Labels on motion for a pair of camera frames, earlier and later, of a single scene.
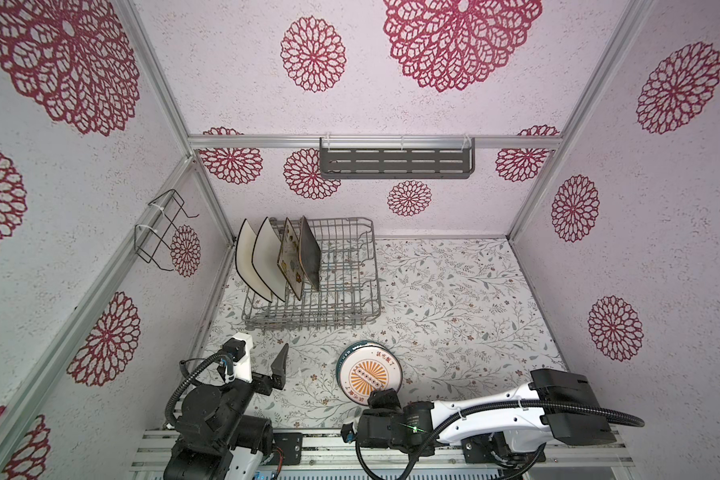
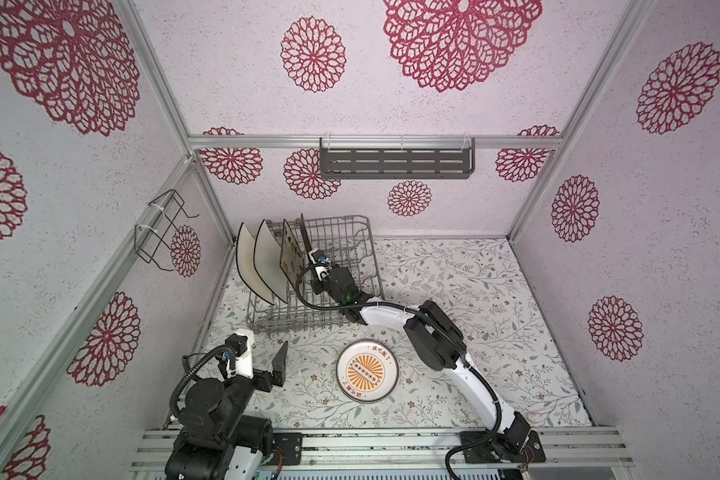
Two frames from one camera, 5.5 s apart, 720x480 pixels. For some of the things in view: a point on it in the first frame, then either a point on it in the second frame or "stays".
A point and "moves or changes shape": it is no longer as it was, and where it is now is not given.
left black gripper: x=278 y=374 stays
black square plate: x=310 y=252 moves or changes shape
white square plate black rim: x=244 y=262 stays
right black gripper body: x=382 y=405 → x=329 y=286
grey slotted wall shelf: x=397 y=157 stays
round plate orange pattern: x=367 y=366 stays
